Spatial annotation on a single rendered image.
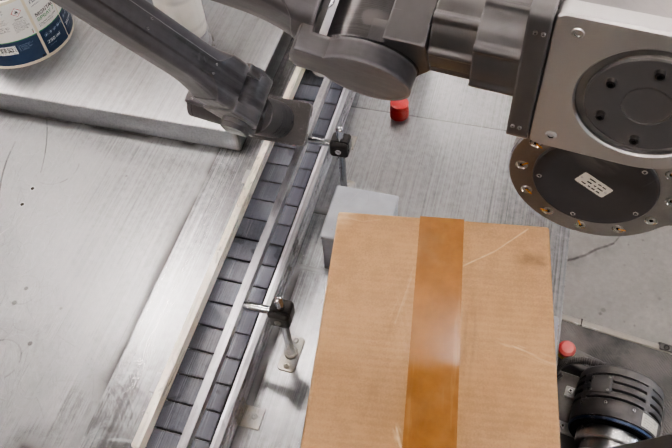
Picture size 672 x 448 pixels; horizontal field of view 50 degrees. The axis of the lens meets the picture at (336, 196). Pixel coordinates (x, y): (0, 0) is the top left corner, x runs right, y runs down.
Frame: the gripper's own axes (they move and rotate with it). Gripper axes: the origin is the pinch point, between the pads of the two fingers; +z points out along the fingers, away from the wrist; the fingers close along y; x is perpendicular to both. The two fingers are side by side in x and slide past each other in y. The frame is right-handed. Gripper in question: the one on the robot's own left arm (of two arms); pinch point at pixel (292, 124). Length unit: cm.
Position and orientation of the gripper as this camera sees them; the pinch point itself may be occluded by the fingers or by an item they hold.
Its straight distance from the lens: 119.6
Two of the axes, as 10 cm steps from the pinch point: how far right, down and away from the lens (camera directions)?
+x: -1.8, 9.8, 0.6
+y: -9.6, -1.9, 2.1
